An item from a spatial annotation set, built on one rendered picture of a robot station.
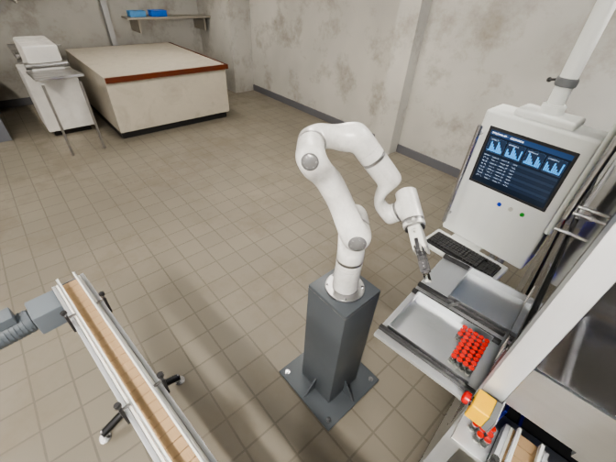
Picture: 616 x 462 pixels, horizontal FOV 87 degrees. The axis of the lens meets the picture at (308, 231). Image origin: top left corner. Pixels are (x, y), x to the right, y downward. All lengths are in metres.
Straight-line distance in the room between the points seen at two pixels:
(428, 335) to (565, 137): 1.06
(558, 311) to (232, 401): 1.78
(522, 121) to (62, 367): 2.97
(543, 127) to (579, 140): 0.15
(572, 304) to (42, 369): 2.72
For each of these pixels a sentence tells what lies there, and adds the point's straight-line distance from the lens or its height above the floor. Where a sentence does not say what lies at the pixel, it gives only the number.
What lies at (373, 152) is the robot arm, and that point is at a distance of 1.13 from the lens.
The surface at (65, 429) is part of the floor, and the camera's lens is 2.48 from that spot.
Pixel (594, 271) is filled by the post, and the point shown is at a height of 1.57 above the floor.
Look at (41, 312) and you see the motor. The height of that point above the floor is 0.93.
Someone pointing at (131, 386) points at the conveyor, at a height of 0.93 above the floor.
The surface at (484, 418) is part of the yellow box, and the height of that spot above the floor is 1.01.
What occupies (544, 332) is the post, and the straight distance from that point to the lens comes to 1.05.
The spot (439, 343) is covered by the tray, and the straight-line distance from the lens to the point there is 1.49.
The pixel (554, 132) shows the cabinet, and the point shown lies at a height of 1.53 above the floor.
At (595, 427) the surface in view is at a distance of 1.23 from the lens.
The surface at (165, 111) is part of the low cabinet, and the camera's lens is 5.70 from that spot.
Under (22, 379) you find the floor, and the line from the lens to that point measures 2.80.
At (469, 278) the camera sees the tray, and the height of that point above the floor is 0.88.
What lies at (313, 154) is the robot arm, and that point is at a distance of 1.05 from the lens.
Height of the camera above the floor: 2.03
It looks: 38 degrees down
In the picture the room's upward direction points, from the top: 4 degrees clockwise
